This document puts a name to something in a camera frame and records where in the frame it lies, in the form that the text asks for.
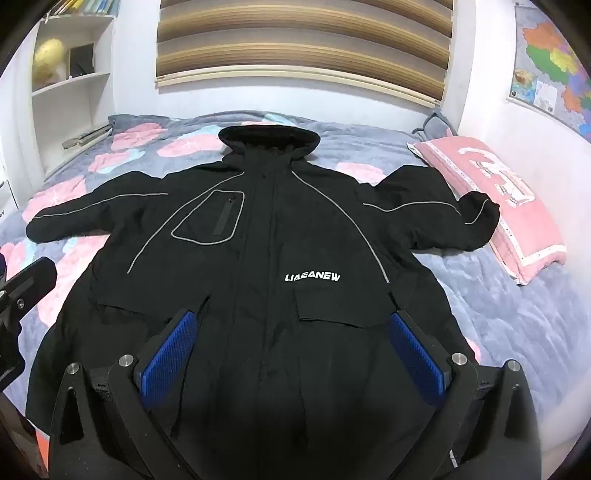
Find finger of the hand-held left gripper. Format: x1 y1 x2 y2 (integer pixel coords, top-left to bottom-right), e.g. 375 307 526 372
4 257 58 306

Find black hooded jacket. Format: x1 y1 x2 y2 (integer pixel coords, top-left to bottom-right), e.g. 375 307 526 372
25 124 502 480

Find row of books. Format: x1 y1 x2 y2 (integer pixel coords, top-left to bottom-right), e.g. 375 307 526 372
51 0 122 17

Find grey floral blanket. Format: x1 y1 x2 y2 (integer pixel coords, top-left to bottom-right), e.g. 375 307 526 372
0 113 591 462

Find colourful wall map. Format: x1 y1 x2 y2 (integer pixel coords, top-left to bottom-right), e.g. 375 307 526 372
508 4 591 141

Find black box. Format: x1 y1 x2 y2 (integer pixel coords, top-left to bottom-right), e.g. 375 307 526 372
68 43 96 75

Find grey cushion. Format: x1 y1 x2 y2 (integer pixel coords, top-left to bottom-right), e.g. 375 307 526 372
412 110 459 141

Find yellow plush toy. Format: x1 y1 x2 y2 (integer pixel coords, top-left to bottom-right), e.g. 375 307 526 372
33 38 65 84

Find white bookshelf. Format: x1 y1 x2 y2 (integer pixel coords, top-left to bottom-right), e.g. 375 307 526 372
30 0 118 181

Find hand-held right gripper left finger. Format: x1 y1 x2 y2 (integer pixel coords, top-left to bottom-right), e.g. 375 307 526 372
48 308 199 480

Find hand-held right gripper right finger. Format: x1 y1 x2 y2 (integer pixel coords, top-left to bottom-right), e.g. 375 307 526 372
389 309 542 480

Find striped window blind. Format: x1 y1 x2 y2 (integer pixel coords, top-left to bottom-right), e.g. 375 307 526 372
154 0 455 109

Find pink pillow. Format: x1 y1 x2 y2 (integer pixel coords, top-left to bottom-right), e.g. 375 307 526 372
407 136 568 287

